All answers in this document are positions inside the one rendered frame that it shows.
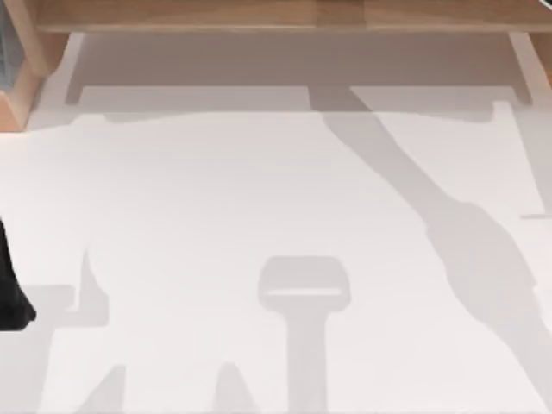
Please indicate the pale wooden drawer front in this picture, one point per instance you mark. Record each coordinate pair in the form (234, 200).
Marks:
(284, 15)

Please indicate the wooden cupboard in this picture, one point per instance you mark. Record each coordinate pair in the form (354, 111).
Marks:
(26, 73)

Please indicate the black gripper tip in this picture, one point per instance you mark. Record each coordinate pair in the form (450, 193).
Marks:
(12, 297)

